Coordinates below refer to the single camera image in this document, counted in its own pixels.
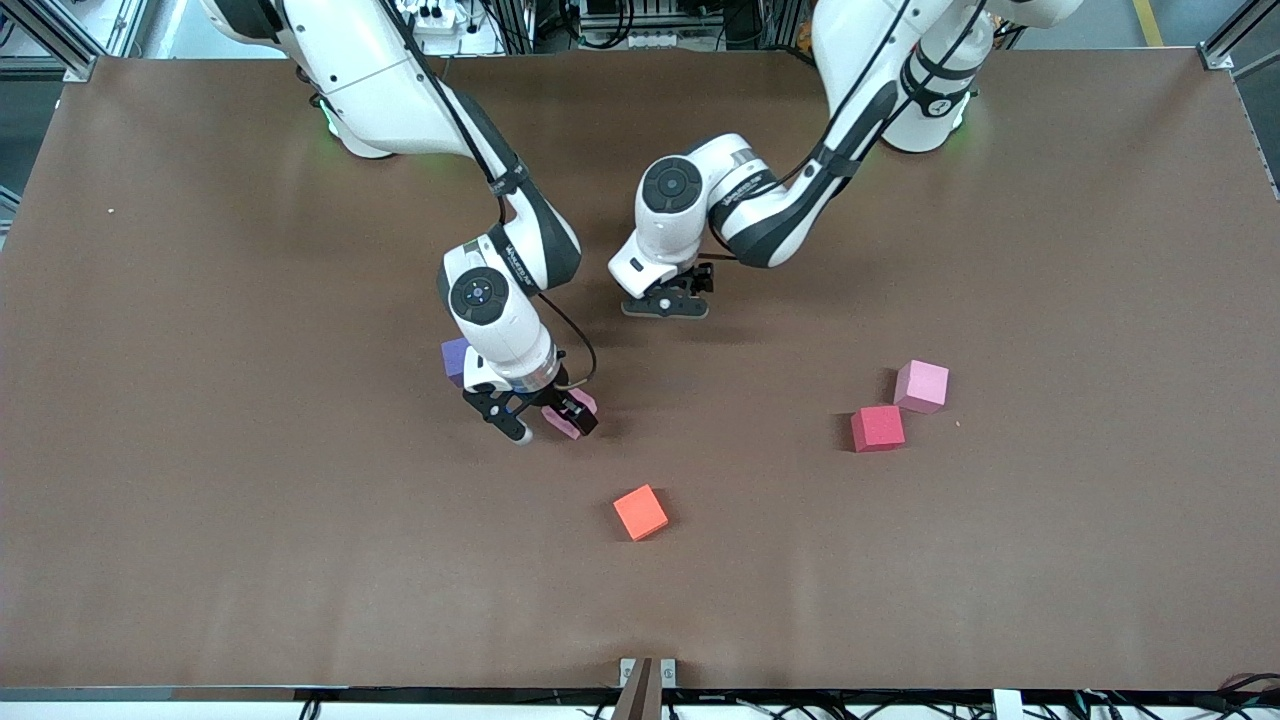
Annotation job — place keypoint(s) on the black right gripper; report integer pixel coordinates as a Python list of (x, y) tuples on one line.
[(549, 397)]

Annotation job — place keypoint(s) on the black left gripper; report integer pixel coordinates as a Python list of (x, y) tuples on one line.
[(699, 279)]

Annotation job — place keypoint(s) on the light pink foam block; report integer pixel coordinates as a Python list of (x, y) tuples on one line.
[(560, 428), (921, 386)]

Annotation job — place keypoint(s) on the red foam block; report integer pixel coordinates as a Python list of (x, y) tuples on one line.
[(877, 428)]

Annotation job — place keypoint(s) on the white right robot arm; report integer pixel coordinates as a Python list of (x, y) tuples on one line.
[(400, 100)]

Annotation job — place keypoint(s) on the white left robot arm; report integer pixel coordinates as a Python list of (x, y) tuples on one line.
[(770, 215)]

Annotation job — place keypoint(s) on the orange foam block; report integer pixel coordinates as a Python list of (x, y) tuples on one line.
[(640, 512)]

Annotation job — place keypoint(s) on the purple foam block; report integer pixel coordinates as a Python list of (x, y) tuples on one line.
[(453, 362)]

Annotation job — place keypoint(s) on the grey electronics rack unit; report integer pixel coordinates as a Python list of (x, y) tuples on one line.
[(640, 20)]

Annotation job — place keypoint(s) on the white power strip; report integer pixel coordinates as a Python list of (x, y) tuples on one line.
[(440, 15)]

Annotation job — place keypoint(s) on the metal table edge bracket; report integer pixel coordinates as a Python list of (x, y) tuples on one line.
[(627, 672)]

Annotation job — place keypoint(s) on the brown camera pole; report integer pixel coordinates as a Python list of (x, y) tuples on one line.
[(635, 700)]

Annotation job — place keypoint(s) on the aluminium frame profile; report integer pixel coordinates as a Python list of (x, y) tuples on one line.
[(1218, 57), (75, 55)]

